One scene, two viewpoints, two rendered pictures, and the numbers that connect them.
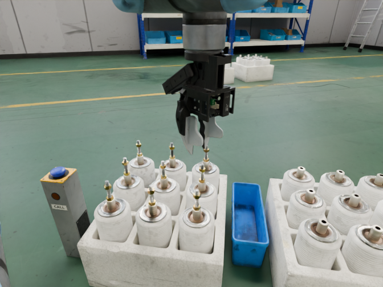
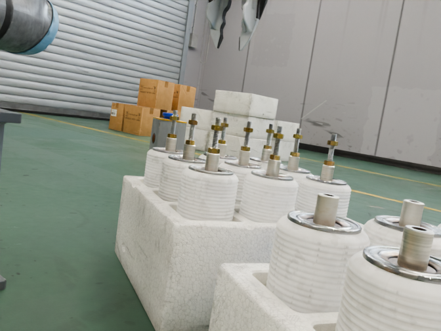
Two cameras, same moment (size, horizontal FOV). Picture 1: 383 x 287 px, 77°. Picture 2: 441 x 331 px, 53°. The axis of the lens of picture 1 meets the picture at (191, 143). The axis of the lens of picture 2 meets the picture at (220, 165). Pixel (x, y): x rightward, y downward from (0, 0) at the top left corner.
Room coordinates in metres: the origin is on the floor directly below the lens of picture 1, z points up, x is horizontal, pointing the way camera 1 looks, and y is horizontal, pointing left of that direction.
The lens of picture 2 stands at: (0.09, -0.63, 0.35)
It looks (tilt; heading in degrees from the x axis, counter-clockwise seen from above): 7 degrees down; 57
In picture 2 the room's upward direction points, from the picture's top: 8 degrees clockwise
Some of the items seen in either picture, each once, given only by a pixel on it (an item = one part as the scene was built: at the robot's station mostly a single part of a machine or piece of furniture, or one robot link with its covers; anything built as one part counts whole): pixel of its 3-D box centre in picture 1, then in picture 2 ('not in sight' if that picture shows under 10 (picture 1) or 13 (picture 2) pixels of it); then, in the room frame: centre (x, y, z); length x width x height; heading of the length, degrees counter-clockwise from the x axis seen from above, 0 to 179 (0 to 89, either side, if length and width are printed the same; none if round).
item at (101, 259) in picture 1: (166, 223); (231, 242); (0.61, 0.09, 0.09); 0.39 x 0.39 x 0.18; 81
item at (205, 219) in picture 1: (196, 217); (210, 170); (0.48, -0.01, 0.25); 0.08 x 0.08 x 0.01
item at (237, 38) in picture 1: (237, 35); not in sight; (5.74, -1.00, 0.36); 0.50 x 0.38 x 0.21; 18
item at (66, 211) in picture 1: (71, 215); (161, 180); (0.58, 0.38, 0.16); 0.07 x 0.07 x 0.31; 81
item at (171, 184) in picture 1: (164, 185); (243, 165); (0.61, 0.09, 0.25); 0.08 x 0.08 x 0.01
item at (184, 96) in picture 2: not in sight; (178, 98); (2.41, 4.01, 0.45); 0.30 x 0.24 x 0.30; 104
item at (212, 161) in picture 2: (196, 213); (212, 163); (0.48, -0.01, 0.26); 0.02 x 0.02 x 0.03
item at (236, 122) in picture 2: not in sight; (242, 125); (2.32, 2.53, 0.27); 0.39 x 0.39 x 0.18; 18
